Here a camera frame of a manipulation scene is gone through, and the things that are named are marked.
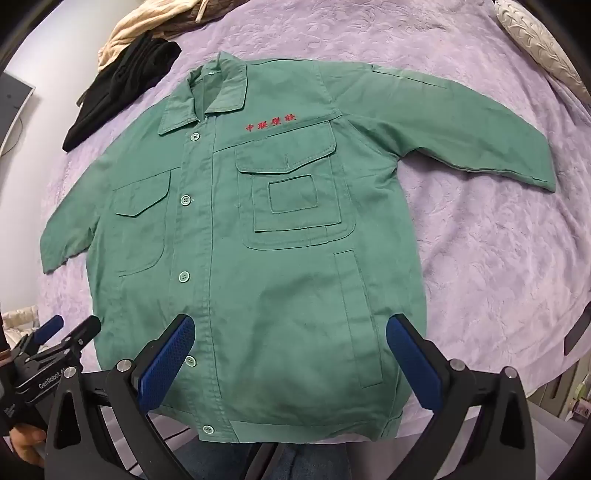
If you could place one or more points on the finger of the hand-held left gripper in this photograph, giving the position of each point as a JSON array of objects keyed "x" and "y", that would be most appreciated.
[
  {"x": 83, "y": 333},
  {"x": 51, "y": 325}
]

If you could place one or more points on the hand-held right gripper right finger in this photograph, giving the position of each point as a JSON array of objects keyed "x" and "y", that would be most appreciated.
[{"x": 413, "y": 362}]

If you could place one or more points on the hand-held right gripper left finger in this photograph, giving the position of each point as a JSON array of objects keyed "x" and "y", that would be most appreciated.
[{"x": 170, "y": 357}]

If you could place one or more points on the green work jacket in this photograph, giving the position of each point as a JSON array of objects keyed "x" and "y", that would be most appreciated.
[{"x": 277, "y": 258}]

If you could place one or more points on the person's left hand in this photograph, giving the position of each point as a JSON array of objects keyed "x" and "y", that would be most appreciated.
[{"x": 25, "y": 441}]

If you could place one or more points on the person's blue jeans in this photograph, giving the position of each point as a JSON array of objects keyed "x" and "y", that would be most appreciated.
[{"x": 258, "y": 461}]

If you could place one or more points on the purple embossed blanket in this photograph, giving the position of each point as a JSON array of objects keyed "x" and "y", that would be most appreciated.
[{"x": 485, "y": 240}]

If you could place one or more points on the dark object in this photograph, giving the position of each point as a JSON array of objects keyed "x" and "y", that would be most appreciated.
[{"x": 577, "y": 332}]

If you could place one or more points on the grey computer monitor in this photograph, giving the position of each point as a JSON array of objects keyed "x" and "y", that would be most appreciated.
[{"x": 14, "y": 106}]

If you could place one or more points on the black garment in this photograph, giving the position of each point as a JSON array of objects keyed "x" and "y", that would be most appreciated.
[{"x": 117, "y": 90}]

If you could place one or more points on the beige ribbed garment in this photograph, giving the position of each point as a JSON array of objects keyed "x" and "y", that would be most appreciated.
[{"x": 134, "y": 27}]

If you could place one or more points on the brown fleece garment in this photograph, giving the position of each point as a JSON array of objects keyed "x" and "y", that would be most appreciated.
[{"x": 184, "y": 9}]

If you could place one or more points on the white patterned pillow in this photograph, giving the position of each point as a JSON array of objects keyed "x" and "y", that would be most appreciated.
[{"x": 540, "y": 37}]

